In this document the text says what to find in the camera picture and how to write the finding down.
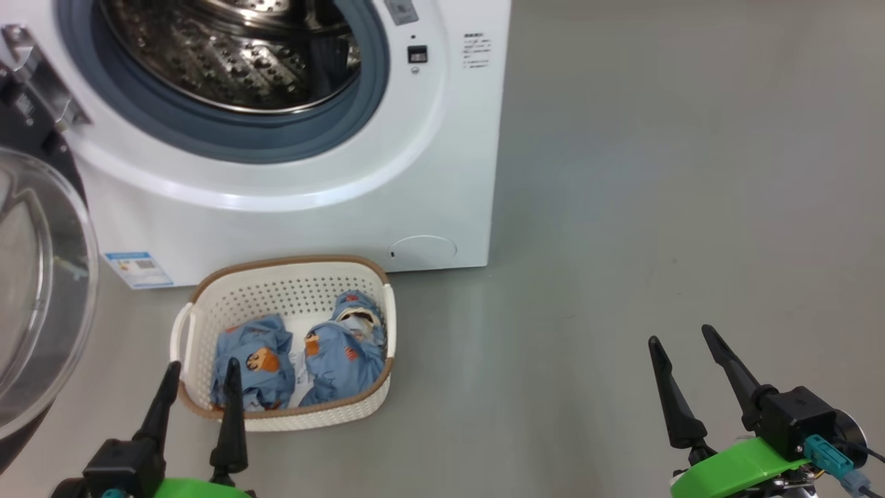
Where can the printed warning text label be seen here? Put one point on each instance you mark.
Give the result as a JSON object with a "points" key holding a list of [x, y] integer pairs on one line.
{"points": [[477, 50]]}

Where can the round white filter cover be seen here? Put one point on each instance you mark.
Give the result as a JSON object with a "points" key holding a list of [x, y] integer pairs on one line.
{"points": [[423, 249]]}

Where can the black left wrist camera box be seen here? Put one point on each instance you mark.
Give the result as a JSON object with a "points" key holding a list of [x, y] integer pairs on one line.
{"points": [[124, 467]]}

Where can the metal door hinge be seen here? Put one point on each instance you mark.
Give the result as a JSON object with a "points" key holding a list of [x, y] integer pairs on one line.
{"points": [[48, 90]]}

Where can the blue energy label sticker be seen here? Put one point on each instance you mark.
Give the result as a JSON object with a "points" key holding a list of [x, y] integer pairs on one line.
{"points": [[138, 270]]}

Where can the round washing machine door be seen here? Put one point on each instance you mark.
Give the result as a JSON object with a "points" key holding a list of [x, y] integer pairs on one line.
{"points": [[41, 277]]}

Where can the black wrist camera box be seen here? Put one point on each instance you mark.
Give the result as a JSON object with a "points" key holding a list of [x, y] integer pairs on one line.
{"points": [[798, 415], [124, 467]]}

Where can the blue cartoon print garment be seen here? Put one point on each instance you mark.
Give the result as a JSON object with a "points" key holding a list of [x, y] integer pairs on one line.
{"points": [[249, 349]]}

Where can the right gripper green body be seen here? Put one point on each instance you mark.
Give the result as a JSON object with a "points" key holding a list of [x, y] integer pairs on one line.
{"points": [[740, 467]]}

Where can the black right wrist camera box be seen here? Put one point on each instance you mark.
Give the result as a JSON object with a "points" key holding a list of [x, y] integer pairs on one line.
{"points": [[798, 415]]}

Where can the grey rubber door gasket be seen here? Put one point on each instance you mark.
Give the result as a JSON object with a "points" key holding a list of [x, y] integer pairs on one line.
{"points": [[325, 135]]}

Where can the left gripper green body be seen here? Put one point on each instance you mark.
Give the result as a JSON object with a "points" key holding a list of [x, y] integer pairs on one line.
{"points": [[200, 490]]}

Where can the perforated steel washer drum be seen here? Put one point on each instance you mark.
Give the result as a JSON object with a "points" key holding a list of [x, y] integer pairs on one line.
{"points": [[228, 62]]}

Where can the paper label inside basket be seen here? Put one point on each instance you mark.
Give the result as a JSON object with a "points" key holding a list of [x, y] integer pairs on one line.
{"points": [[299, 370]]}

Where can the white front-load washing machine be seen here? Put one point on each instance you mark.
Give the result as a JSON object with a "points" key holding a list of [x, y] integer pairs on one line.
{"points": [[449, 173]]}

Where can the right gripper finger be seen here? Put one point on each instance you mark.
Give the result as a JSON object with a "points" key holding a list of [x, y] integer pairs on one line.
{"points": [[733, 377], [677, 408]]}

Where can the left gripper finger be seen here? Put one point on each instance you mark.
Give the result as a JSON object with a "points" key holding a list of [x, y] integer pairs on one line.
{"points": [[230, 436], [157, 415]]}

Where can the blue garment with beige collar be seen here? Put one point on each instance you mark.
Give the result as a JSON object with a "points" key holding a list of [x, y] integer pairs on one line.
{"points": [[339, 356]]}

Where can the cream perforated laundry basket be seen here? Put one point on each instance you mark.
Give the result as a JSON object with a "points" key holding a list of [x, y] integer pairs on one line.
{"points": [[276, 294]]}

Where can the grey rectangular sticker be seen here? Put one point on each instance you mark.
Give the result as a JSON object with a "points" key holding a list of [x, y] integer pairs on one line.
{"points": [[401, 10]]}

